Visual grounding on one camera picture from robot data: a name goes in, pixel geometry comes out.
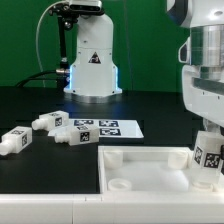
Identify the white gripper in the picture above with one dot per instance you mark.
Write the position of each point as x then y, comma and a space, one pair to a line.
205, 104

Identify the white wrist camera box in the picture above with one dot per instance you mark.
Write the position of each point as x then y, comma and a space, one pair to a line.
184, 52

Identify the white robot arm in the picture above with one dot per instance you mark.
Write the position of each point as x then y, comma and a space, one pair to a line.
202, 56

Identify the white sheet with tags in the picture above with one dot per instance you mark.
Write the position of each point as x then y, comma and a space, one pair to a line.
100, 128

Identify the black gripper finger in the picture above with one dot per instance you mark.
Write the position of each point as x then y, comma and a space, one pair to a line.
222, 158

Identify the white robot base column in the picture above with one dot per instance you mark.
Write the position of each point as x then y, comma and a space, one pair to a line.
93, 75

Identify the white square tabletop tray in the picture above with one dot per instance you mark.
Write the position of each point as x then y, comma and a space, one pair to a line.
159, 170

